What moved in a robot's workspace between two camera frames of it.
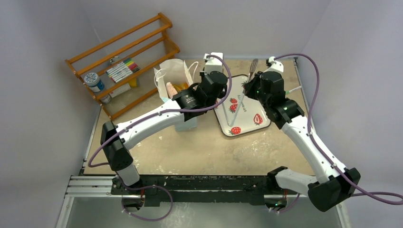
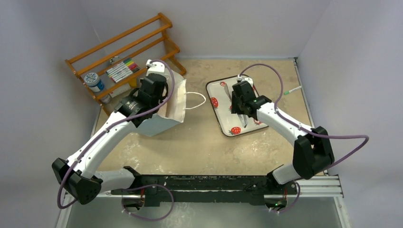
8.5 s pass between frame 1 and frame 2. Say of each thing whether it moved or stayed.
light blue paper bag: moved
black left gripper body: moved
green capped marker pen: stayed
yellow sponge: stayed
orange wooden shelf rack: stayed
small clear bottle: stayed
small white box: stayed
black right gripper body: moved
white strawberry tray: stayed
